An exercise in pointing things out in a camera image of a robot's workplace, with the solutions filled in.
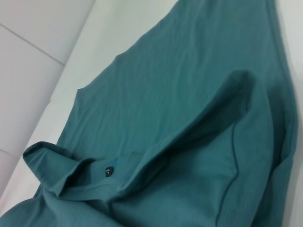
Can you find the teal FREE print t-shirt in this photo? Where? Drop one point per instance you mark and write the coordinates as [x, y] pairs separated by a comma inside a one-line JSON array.
[[177, 118]]

